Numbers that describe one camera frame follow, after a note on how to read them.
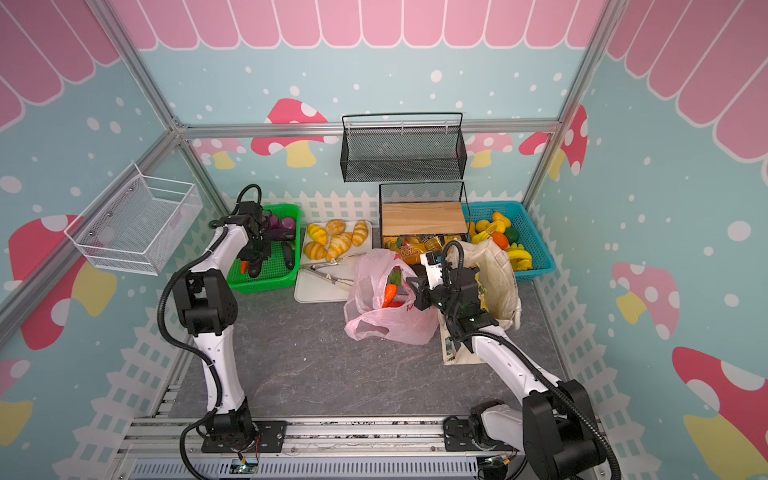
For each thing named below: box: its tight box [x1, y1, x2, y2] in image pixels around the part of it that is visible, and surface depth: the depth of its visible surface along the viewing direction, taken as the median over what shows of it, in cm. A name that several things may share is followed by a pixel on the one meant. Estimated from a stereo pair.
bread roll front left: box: [303, 241, 327, 260], surface depth 111 cm
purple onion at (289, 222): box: [281, 217, 296, 230], surface depth 117 cm
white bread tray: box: [294, 220, 373, 303], surface depth 106 cm
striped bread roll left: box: [307, 224, 328, 245], surface depth 118 cm
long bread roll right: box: [352, 220, 369, 247], surface depth 118 cm
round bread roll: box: [325, 219, 346, 235], surface depth 118 cm
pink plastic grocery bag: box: [344, 249, 439, 345], surface depth 79 cm
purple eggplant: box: [270, 228, 296, 241], surface depth 114 cm
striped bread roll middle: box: [326, 232, 353, 260], surface depth 113 cm
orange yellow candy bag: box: [395, 236, 427, 265], surface depth 107 cm
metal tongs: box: [300, 252, 367, 285], surface depth 107 cm
